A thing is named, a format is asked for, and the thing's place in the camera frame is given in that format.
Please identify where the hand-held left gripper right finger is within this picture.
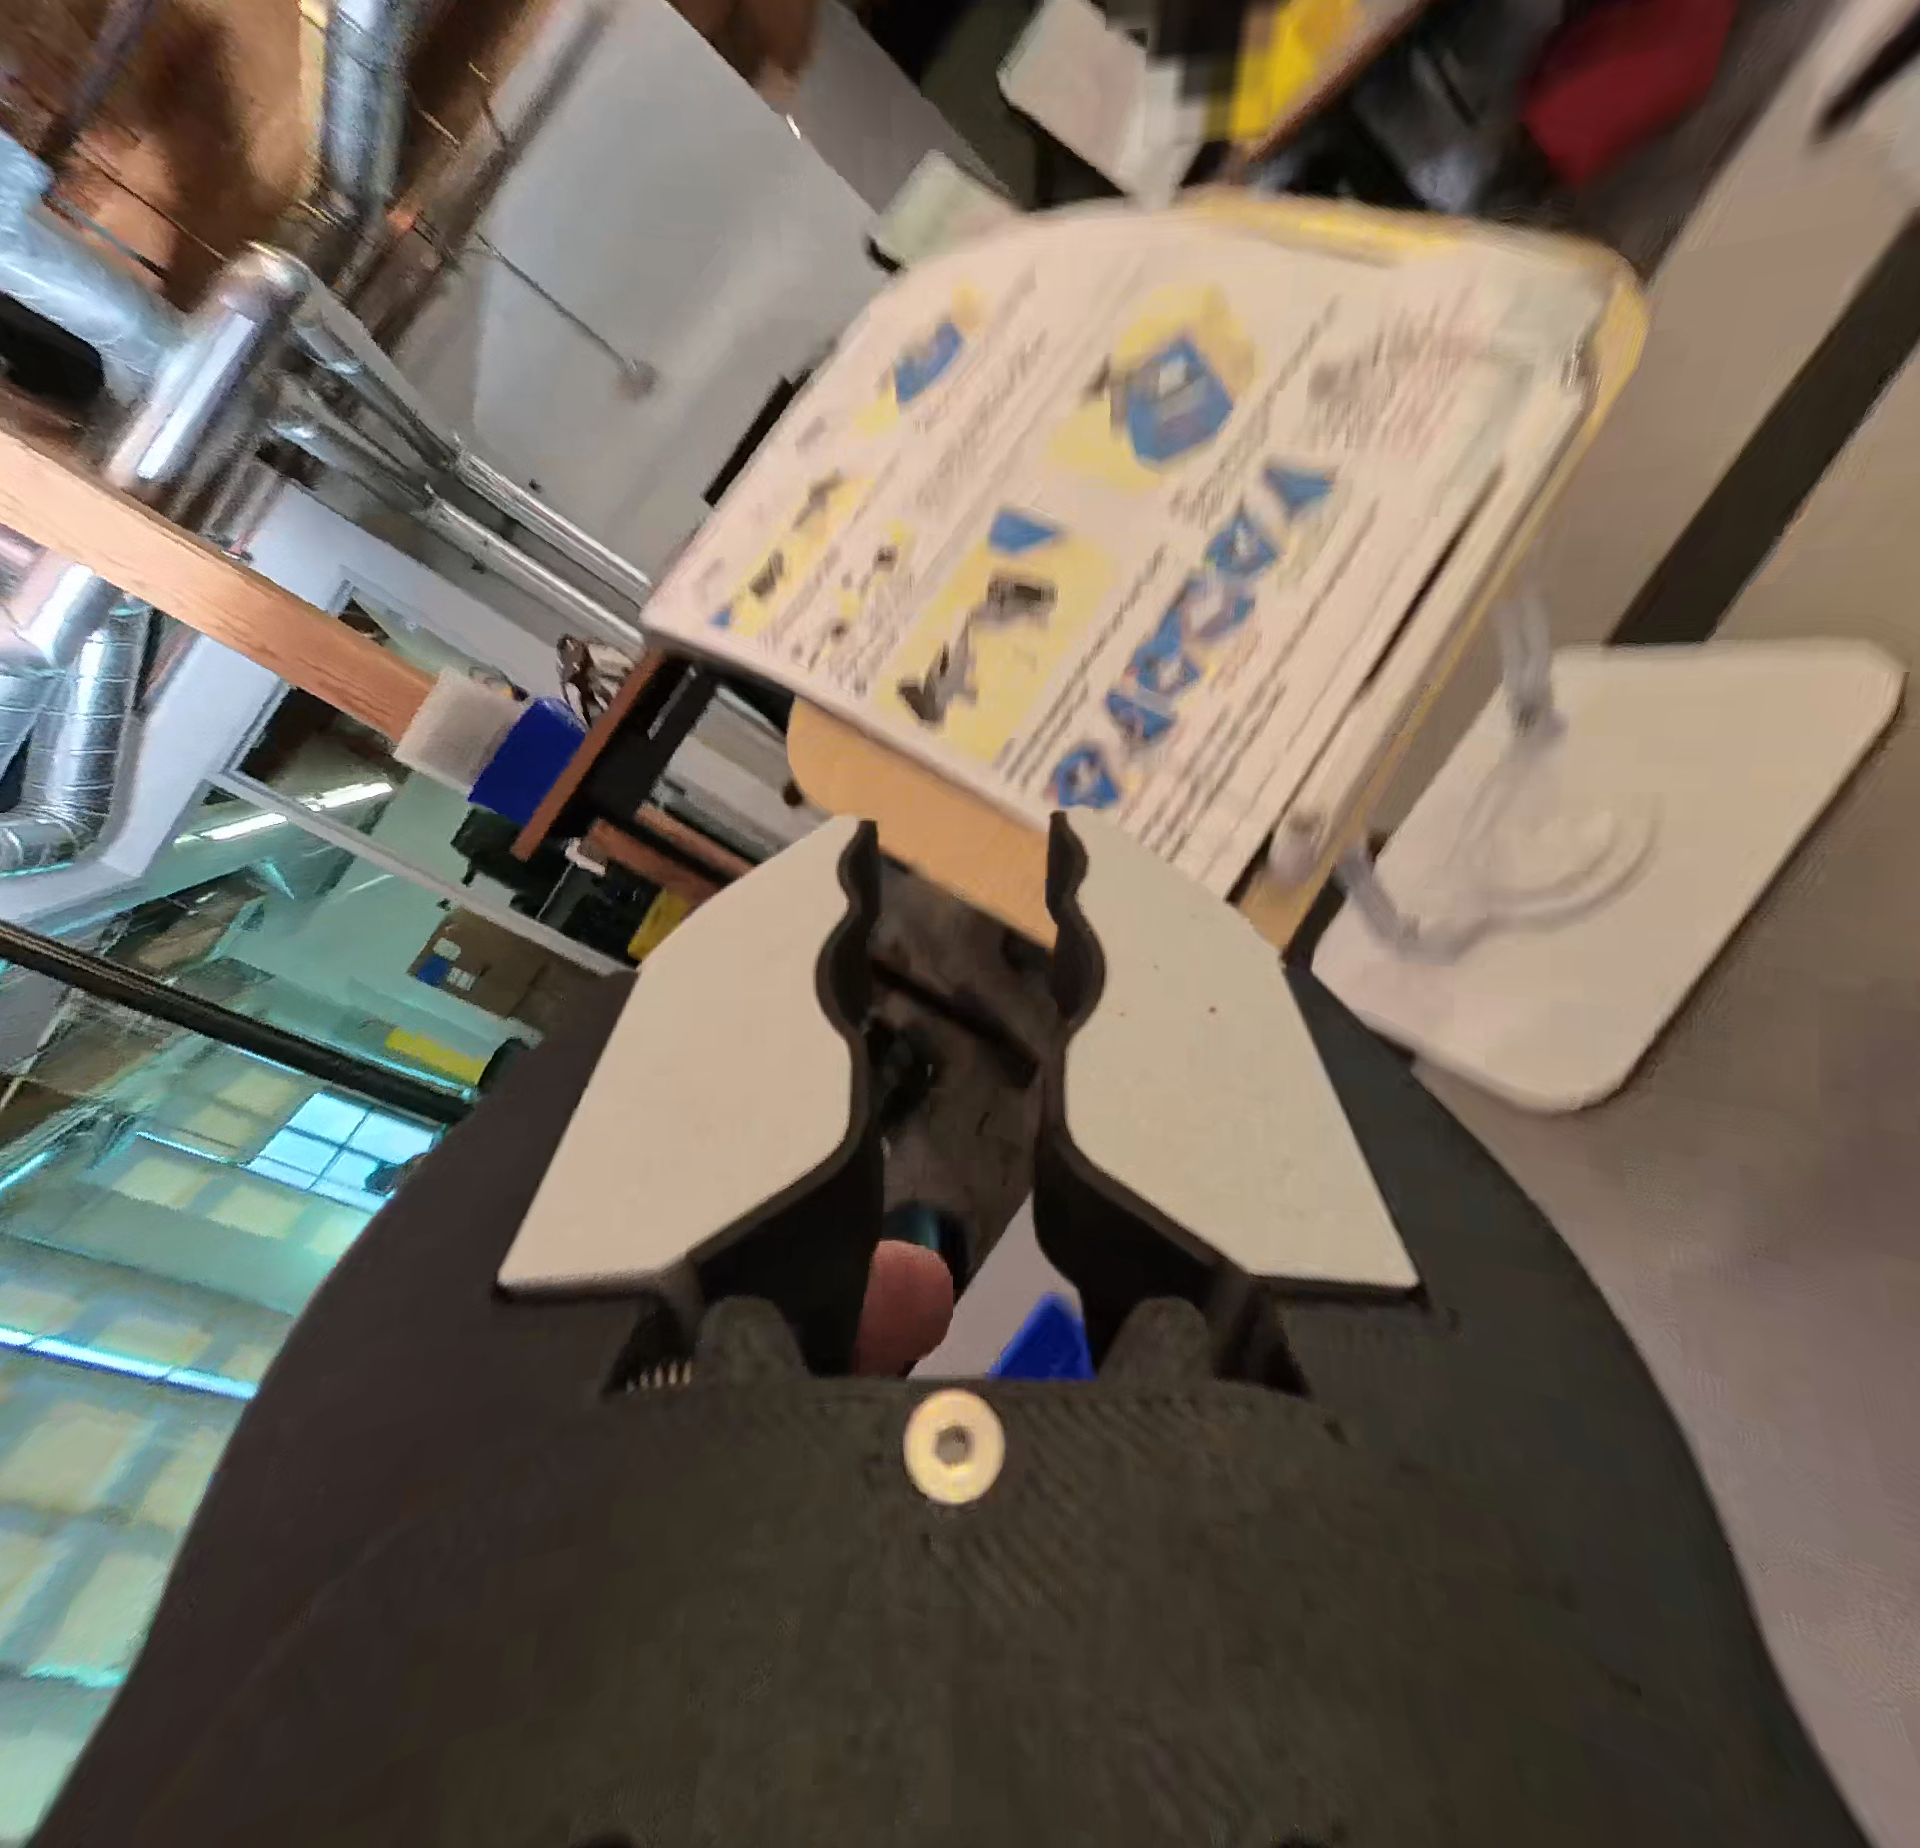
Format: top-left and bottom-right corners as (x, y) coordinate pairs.
(1028, 814), (1419, 1357)

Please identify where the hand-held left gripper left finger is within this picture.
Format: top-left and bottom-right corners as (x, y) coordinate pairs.
(497, 821), (889, 1345)

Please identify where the small blue plastic bin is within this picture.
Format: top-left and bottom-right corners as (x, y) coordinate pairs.
(480, 703), (591, 819)

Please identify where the printed instruction sheet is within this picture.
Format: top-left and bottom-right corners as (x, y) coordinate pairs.
(646, 205), (1608, 898)

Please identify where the red plastic bin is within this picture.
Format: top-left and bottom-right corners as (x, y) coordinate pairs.
(1524, 0), (1741, 183)

